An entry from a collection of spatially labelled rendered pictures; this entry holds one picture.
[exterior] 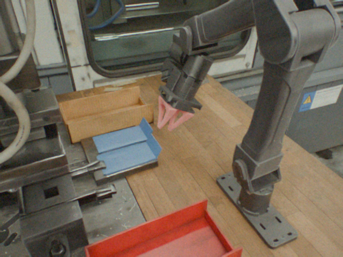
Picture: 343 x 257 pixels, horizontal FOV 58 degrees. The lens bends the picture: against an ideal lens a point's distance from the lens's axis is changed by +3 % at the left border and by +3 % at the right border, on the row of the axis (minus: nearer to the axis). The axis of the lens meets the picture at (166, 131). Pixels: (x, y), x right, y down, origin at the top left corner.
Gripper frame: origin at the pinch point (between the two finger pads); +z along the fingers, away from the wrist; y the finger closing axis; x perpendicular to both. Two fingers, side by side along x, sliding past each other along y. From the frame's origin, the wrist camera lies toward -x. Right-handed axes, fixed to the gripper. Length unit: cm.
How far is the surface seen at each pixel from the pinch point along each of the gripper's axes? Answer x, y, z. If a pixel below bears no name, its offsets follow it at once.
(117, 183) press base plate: 5.5, 8.9, 15.3
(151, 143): -1.2, 0.6, 6.3
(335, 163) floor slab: -37, -172, 16
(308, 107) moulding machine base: -45, -119, -11
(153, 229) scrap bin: 22.9, 8.4, 11.6
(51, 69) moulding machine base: -49, 18, 12
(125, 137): -8.0, 4.4, 9.8
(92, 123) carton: -14.0, 12.2, 10.9
